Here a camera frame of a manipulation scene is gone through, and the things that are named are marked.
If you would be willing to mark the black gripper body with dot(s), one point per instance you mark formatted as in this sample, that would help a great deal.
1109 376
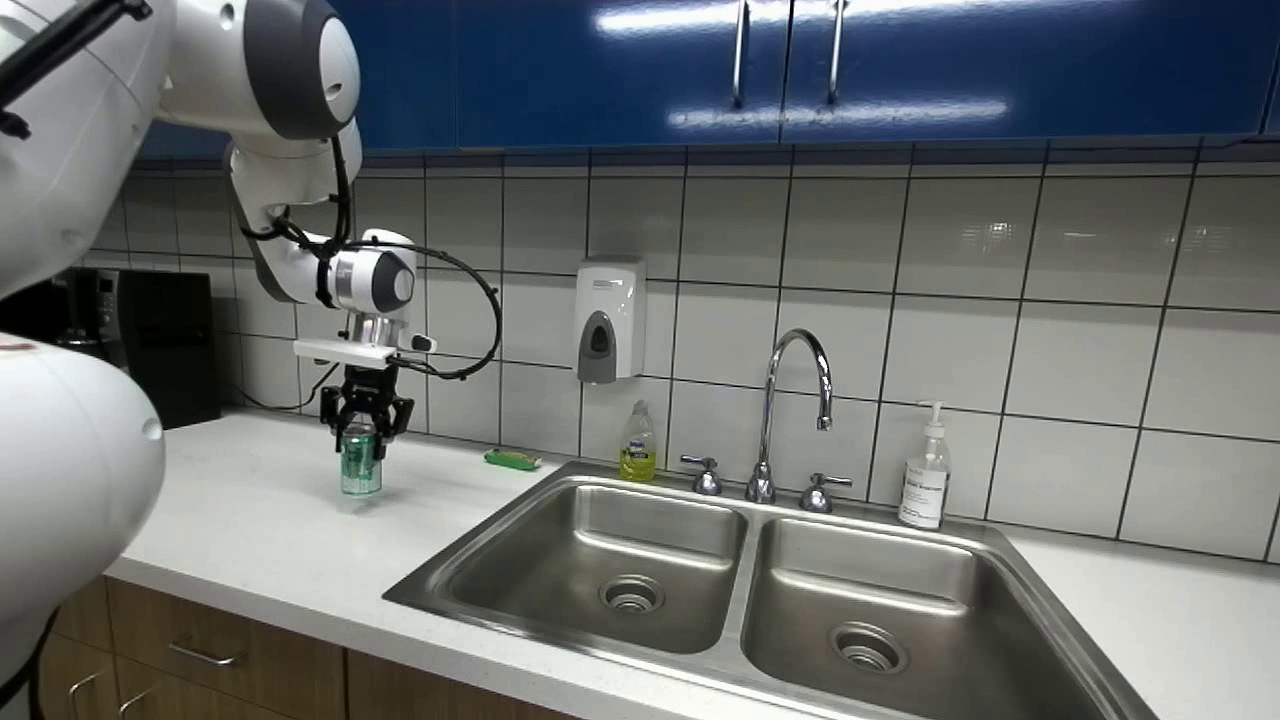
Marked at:
361 384

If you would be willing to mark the green soda can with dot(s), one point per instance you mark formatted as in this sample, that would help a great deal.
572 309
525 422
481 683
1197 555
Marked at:
361 467

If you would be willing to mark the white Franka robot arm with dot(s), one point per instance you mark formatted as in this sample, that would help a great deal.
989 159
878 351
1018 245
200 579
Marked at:
83 443

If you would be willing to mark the stainless steel double sink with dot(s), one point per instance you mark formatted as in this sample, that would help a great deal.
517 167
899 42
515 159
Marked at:
723 603

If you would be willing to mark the green sponge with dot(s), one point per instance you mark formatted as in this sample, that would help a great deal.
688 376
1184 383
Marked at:
515 462

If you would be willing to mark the black countertop appliance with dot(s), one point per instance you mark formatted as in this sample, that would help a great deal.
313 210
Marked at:
162 340

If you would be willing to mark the wooden lower cabinets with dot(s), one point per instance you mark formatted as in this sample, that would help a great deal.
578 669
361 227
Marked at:
241 663

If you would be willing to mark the yellow dish soap bottle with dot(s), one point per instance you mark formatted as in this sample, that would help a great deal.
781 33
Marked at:
638 457

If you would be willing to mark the blue upper cabinets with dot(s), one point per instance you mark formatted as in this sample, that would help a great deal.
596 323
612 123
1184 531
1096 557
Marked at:
561 66

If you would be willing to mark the chrome gooseneck faucet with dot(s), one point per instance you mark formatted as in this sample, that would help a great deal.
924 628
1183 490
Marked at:
776 384

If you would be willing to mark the clear pump soap bottle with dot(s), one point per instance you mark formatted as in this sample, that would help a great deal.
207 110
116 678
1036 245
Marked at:
921 481

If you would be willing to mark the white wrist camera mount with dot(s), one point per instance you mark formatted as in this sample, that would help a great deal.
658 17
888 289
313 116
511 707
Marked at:
344 354

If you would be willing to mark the white wall soap dispenser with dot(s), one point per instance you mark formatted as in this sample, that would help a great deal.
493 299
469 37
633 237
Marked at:
607 323

